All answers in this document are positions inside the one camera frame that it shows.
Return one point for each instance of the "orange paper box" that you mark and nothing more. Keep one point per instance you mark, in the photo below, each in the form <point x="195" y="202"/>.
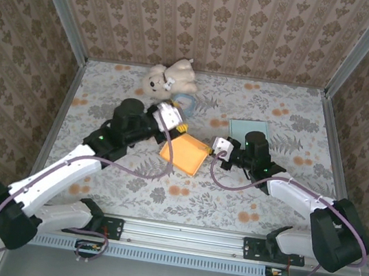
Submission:
<point x="186" y="152"/>

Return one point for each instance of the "light blue paper box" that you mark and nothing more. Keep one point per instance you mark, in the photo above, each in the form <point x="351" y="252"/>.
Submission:
<point x="245" y="128"/>

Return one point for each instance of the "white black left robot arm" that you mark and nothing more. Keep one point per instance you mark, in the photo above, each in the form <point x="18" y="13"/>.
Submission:
<point x="53" y="177"/>

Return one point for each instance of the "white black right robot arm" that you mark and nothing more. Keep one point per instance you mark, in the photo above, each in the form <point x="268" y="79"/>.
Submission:
<point x="330" y="229"/>

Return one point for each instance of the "cream plush dog toy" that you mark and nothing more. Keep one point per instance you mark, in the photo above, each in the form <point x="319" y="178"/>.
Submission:
<point x="165" y="79"/>

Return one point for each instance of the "floral patterned table cover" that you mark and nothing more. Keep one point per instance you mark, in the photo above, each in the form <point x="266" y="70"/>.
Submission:
<point x="230" y="200"/>

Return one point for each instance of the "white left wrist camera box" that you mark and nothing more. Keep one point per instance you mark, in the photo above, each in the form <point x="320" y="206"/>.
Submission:
<point x="170" y="116"/>

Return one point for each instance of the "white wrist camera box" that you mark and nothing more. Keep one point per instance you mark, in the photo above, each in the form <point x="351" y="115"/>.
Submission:
<point x="170" y="116"/>
<point x="224" y="147"/>

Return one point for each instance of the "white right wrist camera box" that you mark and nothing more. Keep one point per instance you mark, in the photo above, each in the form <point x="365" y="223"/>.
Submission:
<point x="224" y="147"/>

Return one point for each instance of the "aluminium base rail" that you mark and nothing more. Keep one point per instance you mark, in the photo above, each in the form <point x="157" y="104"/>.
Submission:
<point x="183" y="236"/>

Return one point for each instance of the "aluminium frame post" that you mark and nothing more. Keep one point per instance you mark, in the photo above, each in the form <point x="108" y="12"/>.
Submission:
<point x="61" y="8"/>
<point x="361" y="50"/>

